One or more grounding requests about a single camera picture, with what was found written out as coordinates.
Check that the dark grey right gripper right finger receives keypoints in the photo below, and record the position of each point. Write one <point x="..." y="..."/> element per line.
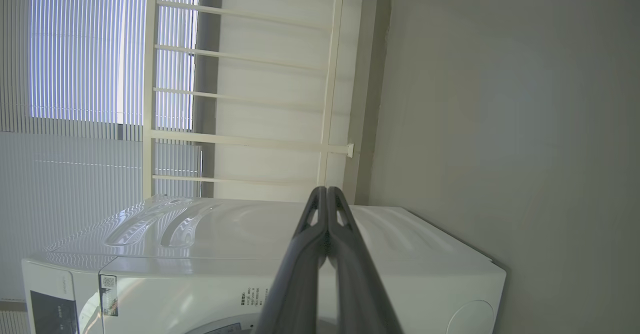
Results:
<point x="360" y="289"/>

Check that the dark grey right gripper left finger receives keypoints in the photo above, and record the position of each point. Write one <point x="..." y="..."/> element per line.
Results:
<point x="295" y="284"/>

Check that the white front-load washing machine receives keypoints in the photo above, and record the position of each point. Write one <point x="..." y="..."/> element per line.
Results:
<point x="210" y="284"/>

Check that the round white filter cover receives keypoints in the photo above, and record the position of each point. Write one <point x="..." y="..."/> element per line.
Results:
<point x="470" y="319"/>

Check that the small QR code sticker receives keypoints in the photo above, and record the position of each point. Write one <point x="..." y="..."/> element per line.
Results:
<point x="109" y="296"/>

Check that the black washer control panel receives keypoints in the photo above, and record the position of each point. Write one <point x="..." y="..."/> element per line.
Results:
<point x="52" y="314"/>

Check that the white vertical window blind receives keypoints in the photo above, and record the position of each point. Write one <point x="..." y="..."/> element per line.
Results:
<point x="75" y="49"/>

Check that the white metal rack frame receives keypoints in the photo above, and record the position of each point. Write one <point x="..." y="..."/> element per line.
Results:
<point x="240" y="141"/>

